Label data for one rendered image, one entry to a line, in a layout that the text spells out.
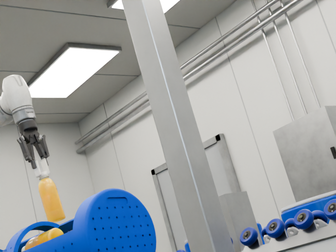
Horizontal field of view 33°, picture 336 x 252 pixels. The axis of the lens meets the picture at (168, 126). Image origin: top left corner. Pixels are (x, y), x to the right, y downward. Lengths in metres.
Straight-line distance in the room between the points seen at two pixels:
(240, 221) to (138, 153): 5.64
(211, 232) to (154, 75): 0.34
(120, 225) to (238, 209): 0.45
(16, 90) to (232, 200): 1.23
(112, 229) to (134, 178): 5.42
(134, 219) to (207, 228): 0.75
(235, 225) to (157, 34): 0.53
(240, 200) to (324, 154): 3.47
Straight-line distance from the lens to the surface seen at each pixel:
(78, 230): 1.69
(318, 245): 1.21
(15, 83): 2.40
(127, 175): 7.24
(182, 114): 1.11
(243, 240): 1.31
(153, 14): 1.20
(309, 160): 4.99
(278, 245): 1.27
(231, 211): 1.42
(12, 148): 7.55
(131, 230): 1.77
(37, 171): 2.32
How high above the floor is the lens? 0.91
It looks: 15 degrees up
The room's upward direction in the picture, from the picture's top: 16 degrees counter-clockwise
